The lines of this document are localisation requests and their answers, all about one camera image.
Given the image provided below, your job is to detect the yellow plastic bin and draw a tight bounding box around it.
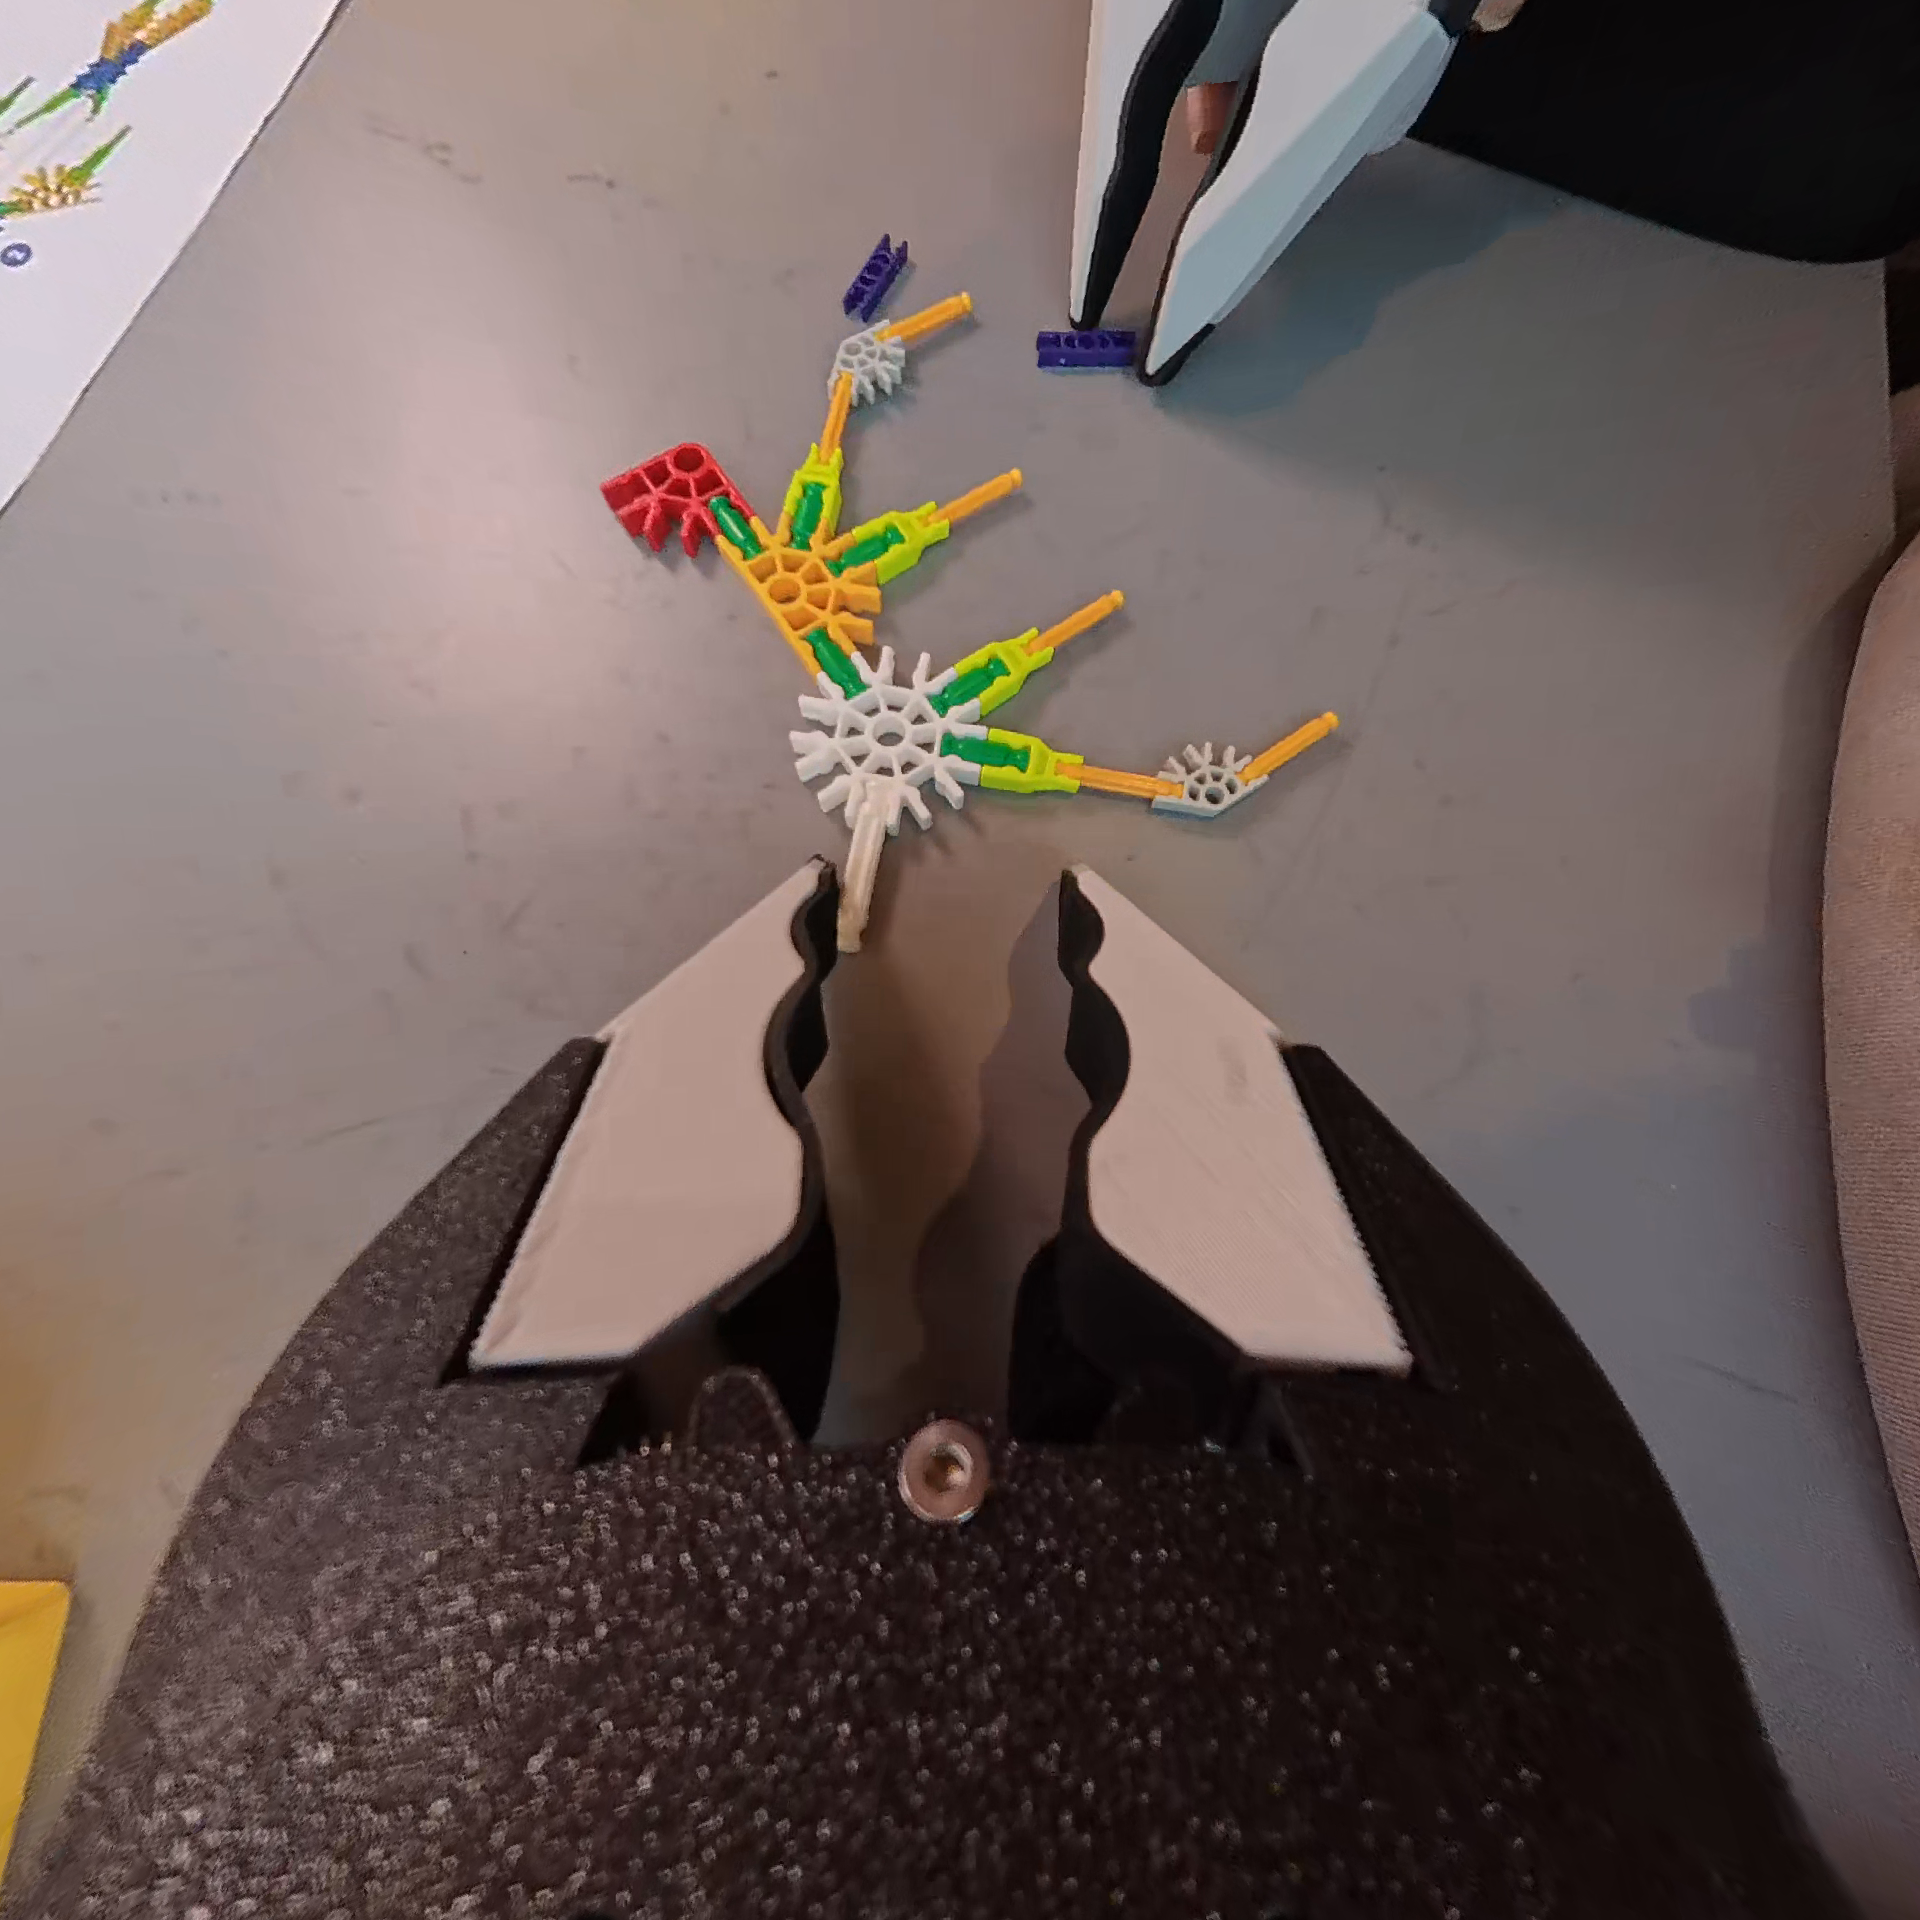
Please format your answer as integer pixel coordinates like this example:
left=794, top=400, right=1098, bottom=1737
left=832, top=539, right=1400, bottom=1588
left=0, top=1580, right=73, bottom=1794

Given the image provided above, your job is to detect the grey desk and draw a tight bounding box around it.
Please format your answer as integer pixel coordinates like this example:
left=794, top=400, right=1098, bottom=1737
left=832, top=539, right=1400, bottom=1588
left=0, top=0, right=1920, bottom=1920

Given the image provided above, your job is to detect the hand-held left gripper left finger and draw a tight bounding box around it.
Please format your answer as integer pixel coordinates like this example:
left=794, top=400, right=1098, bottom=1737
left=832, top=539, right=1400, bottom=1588
left=468, top=858, right=839, bottom=1443

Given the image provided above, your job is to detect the colourful construction toy model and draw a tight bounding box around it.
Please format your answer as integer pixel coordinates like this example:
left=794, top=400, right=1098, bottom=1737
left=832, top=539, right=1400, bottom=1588
left=599, top=376, right=1186, bottom=954

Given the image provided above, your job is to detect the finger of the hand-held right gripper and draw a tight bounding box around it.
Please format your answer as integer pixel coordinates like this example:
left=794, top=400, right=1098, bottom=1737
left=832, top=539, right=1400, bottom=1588
left=1140, top=0, right=1460, bottom=386
left=1069, top=0, right=1201, bottom=332

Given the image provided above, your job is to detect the white folded instruction sheet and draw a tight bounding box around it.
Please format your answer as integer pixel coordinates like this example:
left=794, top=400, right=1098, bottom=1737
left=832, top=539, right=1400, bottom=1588
left=0, top=0, right=349, bottom=513

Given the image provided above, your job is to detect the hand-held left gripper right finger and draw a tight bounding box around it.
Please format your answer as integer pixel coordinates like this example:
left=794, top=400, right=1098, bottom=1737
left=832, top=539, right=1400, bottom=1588
left=1008, top=864, right=1414, bottom=1450

